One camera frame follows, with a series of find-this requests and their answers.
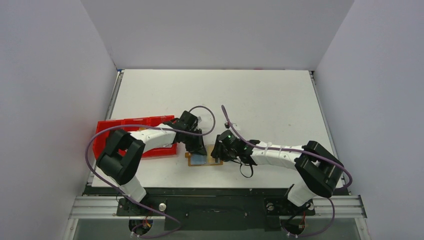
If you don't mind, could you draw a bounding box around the black looped cable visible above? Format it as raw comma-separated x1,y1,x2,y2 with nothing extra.
239,160,255,179

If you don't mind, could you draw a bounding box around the yellow leather card holder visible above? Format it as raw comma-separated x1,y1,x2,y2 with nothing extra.
185,145,223,167

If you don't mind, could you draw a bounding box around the purple cable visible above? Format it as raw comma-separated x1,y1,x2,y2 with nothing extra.
85,105,217,213
221,104,353,191

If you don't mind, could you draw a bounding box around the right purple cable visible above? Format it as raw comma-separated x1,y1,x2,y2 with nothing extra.
221,104,353,191

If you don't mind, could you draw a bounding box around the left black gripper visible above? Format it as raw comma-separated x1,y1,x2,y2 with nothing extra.
182,128,207,156

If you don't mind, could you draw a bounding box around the red plastic tray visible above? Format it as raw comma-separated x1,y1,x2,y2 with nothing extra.
93,115,178,159

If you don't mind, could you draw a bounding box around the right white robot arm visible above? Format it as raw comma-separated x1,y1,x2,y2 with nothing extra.
211,130,344,214

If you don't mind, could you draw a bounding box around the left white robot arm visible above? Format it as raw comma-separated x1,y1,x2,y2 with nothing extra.
96,111,207,215

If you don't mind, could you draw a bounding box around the aluminium rail frame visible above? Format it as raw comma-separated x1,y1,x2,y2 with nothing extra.
69,195,366,220

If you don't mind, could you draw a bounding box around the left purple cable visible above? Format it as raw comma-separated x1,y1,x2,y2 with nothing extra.
85,105,217,213

